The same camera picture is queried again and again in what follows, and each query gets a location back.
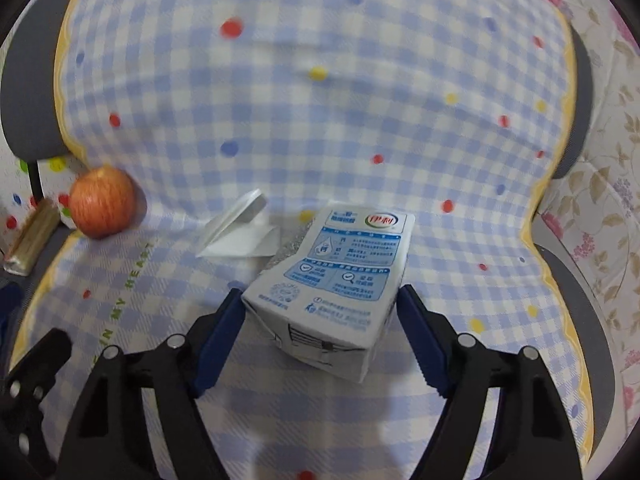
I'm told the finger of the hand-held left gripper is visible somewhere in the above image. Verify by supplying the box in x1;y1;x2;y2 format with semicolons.
0;329;73;480
0;284;22;343

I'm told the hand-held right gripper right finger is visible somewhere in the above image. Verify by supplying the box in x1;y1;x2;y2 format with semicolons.
398;284;584;480

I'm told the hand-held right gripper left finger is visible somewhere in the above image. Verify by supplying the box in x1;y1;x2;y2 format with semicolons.
60;289;247;480

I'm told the white blue milk carton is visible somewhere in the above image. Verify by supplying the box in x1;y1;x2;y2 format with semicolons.
241;205;417;384

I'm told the brown wafer packet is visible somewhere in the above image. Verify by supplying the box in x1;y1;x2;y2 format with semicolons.
4;198;62;277

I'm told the white dotted sheet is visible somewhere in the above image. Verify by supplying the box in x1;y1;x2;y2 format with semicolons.
0;155;76;261

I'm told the white folded paper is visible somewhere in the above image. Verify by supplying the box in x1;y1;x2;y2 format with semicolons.
196;189;281;260

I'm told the red apple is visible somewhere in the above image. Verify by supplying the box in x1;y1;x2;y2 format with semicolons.
69;166;138;239

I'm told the black chair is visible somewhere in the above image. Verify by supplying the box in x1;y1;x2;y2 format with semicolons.
0;10;618;463

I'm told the floral printed sheet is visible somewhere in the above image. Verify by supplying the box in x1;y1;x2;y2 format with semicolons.
520;0;640;461

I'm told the blue checkered cushion cover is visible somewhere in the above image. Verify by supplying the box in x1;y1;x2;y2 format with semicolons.
10;0;597;480

